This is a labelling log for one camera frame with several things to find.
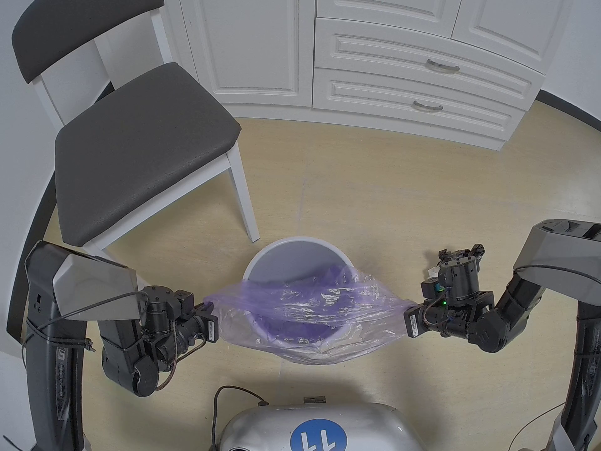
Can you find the white chair dark grey seat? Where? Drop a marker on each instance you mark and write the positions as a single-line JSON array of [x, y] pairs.
[[141, 143]]

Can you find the white trash bin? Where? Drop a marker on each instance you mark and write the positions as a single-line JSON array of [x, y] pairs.
[[291, 256]]

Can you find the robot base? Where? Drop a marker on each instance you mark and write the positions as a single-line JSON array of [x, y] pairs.
[[319, 428]]

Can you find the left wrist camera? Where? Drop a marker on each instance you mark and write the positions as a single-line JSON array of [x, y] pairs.
[[185, 301]]

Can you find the purple plastic bag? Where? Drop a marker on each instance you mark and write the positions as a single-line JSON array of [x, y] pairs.
[[319, 308]]

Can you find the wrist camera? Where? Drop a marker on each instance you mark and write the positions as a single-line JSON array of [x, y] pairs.
[[429, 289], [185, 301]]

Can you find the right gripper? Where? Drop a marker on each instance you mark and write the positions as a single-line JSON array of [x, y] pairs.
[[413, 322]]

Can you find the crumpled black plastic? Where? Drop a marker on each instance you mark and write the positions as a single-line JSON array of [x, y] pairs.
[[462, 253]]

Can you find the white wardrobe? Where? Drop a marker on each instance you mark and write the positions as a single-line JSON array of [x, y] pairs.
[[385, 50]]

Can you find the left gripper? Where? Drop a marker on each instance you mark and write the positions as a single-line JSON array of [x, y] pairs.
[[209, 329]]

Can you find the crumpled white paper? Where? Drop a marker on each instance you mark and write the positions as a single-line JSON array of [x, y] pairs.
[[435, 269]]

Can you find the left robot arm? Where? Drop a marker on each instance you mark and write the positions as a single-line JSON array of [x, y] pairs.
[[94, 289]]

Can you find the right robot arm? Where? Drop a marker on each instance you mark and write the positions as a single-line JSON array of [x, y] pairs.
[[549, 256]]

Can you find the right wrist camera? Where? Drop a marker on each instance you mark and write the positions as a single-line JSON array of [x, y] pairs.
[[429, 289]]

